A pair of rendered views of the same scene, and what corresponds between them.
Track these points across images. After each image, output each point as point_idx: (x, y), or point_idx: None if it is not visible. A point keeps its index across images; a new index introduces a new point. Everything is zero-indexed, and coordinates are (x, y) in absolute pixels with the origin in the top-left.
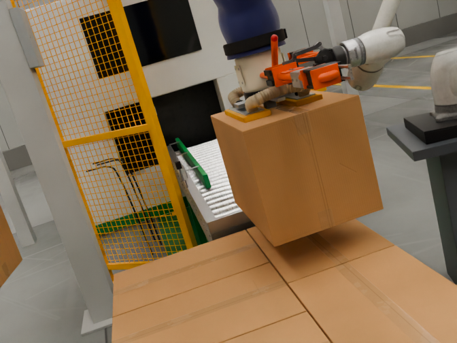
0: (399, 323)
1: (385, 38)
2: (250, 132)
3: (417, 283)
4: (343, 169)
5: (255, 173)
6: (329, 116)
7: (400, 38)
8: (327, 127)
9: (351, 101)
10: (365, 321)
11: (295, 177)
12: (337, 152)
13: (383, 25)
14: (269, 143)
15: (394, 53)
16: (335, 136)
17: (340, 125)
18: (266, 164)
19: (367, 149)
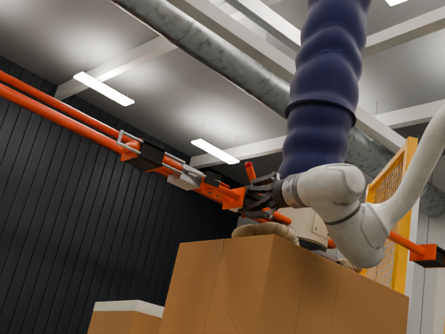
0: None
1: (318, 170)
2: (183, 245)
3: None
4: (227, 320)
5: (169, 288)
6: (240, 250)
7: (336, 173)
8: (234, 262)
9: (264, 238)
10: None
11: (190, 308)
12: (230, 297)
13: (403, 183)
14: (189, 262)
15: (328, 192)
16: (236, 276)
17: (244, 264)
18: (179, 283)
19: (257, 306)
